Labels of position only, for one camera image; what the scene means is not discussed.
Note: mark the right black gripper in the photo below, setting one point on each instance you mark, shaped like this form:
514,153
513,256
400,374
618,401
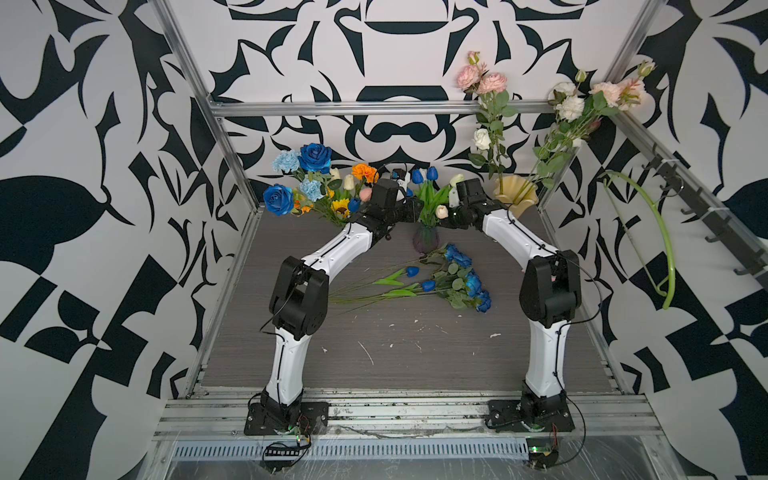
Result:
446,222

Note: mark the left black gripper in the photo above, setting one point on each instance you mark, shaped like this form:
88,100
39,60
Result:
409,209

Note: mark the yellow wavy glass vase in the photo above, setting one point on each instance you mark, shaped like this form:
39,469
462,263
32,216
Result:
516,192

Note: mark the blue rose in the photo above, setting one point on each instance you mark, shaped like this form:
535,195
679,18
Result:
450,263
461,289
446,253

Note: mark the blue rose low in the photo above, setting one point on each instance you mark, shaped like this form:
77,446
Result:
458,300

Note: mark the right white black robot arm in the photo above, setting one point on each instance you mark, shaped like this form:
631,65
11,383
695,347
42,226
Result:
549,296

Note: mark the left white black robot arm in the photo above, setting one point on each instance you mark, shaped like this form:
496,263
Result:
300,298

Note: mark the purple glass vase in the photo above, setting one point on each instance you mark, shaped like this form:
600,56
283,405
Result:
425,239

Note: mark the tulip bouquet blue white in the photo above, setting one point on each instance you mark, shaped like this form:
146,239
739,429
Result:
434,200

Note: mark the mixed sunflower bouquet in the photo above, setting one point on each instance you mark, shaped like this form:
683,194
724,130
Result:
320,188

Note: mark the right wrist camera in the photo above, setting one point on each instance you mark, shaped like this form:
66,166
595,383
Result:
453,199

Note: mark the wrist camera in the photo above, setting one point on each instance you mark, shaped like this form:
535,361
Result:
453,199
402,178

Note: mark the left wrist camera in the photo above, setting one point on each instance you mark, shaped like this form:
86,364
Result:
402,178

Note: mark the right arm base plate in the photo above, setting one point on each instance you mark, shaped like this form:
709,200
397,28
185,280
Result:
530,415

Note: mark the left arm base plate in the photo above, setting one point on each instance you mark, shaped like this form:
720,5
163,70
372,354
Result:
306,417

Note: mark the black hook rail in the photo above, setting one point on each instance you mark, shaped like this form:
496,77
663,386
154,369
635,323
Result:
701,205

